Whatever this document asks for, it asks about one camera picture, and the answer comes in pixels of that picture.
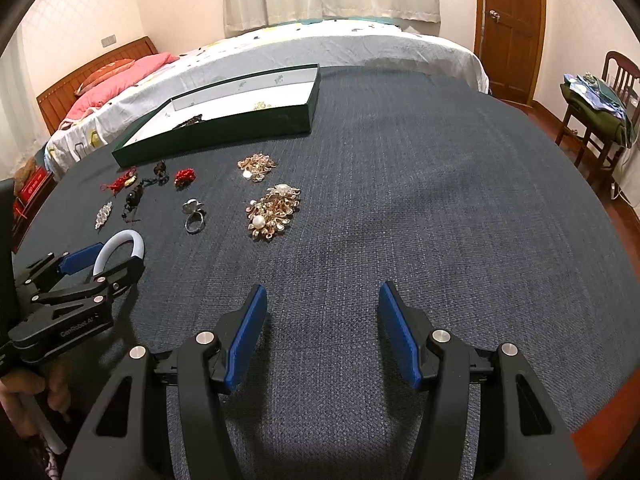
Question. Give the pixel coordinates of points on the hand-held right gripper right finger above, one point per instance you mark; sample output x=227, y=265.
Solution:
x=400, y=335

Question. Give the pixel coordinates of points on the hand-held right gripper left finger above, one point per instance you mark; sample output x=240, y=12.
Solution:
x=245, y=340

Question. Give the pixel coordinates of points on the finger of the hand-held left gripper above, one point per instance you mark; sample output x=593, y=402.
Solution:
x=120, y=277
x=82, y=257

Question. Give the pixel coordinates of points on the white jade bangle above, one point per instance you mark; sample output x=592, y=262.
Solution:
x=125, y=235

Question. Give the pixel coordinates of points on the crystal brooch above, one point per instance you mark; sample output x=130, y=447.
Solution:
x=104, y=215

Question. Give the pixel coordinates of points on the gold pearl brooch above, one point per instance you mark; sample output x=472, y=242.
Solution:
x=270, y=215

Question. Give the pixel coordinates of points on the green box white interior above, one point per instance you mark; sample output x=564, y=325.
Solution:
x=250, y=130

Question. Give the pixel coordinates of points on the person's left hand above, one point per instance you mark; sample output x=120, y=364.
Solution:
x=30, y=385

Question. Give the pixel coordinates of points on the red box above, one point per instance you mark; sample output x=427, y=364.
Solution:
x=35, y=190

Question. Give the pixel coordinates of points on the brown teddy bear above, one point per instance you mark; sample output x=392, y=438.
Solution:
x=25, y=170

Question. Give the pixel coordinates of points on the person's patterned clothing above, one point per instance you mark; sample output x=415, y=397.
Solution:
x=47, y=462

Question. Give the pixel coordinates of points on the wooden headboard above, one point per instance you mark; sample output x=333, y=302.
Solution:
x=65, y=85

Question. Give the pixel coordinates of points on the pink blanket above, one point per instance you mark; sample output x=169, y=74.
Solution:
x=120, y=80

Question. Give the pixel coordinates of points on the orange pillow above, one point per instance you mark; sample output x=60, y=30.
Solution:
x=107, y=72

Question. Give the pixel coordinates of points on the bed with patterned sheet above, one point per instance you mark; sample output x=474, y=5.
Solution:
x=350, y=50

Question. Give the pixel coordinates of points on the pile of clothes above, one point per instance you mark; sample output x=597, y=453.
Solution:
x=595, y=105

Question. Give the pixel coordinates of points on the teal blanket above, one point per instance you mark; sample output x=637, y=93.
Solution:
x=350, y=21

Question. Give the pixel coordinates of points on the wooden door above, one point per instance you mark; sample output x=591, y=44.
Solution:
x=515, y=35

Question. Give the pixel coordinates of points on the wooden chair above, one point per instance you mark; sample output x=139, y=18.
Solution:
x=620, y=65

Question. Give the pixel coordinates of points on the wall switch plate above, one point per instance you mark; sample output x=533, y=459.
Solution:
x=108, y=40

